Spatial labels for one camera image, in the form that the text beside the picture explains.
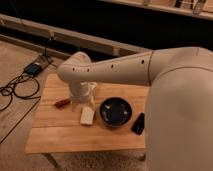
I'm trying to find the red pepper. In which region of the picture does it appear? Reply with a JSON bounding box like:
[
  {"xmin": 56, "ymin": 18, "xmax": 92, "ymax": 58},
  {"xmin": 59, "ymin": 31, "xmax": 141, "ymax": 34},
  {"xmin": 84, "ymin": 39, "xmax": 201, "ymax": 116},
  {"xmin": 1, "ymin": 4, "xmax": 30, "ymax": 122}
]
[{"xmin": 54, "ymin": 98, "xmax": 71, "ymax": 108}]

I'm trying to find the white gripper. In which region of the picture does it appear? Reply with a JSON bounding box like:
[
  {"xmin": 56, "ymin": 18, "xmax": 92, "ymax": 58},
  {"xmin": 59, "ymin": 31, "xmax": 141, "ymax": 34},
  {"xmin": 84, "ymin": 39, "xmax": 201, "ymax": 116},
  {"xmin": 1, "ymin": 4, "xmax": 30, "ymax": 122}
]
[{"xmin": 69, "ymin": 82, "xmax": 91, "ymax": 103}]

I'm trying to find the dark blue bowl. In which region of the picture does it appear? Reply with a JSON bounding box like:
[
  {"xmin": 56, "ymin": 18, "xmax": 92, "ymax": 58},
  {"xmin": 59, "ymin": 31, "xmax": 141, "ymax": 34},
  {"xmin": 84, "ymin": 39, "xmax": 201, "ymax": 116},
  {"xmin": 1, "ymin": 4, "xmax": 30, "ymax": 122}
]
[{"xmin": 99, "ymin": 97, "xmax": 132, "ymax": 127}]

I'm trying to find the white plastic bottle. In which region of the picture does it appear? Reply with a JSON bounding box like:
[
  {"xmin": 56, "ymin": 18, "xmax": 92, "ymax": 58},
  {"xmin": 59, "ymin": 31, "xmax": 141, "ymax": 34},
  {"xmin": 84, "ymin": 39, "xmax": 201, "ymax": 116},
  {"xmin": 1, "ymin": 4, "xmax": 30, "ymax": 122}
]
[{"xmin": 89, "ymin": 82, "xmax": 97, "ymax": 99}]

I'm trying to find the black smartphone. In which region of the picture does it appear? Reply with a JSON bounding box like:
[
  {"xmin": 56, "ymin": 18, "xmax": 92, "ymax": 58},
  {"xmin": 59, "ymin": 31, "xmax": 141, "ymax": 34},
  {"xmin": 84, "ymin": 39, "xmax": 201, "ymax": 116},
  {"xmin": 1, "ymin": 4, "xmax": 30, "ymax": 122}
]
[{"xmin": 131, "ymin": 113, "xmax": 145, "ymax": 135}]

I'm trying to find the beige sponge block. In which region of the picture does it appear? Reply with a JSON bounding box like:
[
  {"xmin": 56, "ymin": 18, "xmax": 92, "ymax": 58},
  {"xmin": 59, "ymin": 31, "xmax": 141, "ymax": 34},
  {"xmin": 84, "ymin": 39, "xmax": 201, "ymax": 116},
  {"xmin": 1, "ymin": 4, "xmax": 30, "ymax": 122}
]
[{"xmin": 80, "ymin": 106, "xmax": 95, "ymax": 125}]

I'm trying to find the black tripod stand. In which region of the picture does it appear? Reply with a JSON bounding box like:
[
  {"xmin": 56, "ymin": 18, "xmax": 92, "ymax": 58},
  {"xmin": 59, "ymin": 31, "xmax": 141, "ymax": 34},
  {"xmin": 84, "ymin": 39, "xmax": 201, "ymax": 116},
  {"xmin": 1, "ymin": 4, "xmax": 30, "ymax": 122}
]
[{"xmin": 42, "ymin": 35, "xmax": 54, "ymax": 66}]

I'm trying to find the black power adapter box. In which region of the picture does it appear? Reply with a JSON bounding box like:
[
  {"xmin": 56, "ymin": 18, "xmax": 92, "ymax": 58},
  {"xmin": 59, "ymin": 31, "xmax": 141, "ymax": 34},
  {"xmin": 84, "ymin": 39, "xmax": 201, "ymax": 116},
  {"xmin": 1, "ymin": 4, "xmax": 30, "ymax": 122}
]
[{"xmin": 24, "ymin": 63, "xmax": 42, "ymax": 76}]

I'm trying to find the wooden table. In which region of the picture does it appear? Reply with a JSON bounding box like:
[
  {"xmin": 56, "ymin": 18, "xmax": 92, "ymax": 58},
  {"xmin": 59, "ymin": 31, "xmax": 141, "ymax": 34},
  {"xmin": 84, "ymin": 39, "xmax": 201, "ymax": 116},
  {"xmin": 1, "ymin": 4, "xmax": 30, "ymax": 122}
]
[{"xmin": 25, "ymin": 74, "xmax": 148, "ymax": 154}]

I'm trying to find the black floor cables left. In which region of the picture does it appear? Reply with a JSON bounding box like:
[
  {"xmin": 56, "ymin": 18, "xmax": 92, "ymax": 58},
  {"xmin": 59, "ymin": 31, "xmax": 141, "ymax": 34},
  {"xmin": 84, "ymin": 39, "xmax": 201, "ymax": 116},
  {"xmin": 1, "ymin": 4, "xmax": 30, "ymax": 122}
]
[{"xmin": 0, "ymin": 73, "xmax": 42, "ymax": 144}]

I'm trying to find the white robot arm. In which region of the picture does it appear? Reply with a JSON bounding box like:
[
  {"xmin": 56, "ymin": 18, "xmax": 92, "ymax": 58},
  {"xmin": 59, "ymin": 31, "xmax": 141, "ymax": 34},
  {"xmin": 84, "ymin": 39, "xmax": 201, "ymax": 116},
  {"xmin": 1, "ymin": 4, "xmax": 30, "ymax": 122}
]
[{"xmin": 58, "ymin": 47, "xmax": 213, "ymax": 171}]

